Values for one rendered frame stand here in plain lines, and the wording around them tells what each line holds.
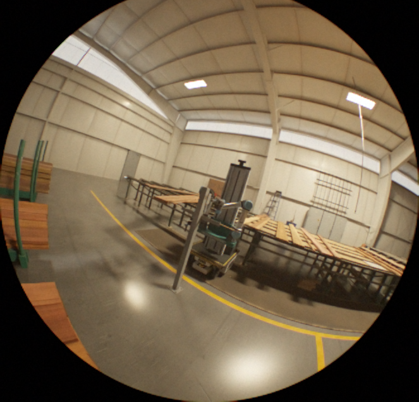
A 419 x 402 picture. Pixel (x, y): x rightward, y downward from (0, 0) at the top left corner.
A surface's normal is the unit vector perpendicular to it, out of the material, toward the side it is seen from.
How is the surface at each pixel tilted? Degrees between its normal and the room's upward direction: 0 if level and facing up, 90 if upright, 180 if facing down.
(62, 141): 86
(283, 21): 171
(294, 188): 92
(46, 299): 0
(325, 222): 90
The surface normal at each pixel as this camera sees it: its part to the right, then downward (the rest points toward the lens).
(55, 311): 0.30, -0.95
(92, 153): 0.86, 0.25
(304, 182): -0.46, -0.12
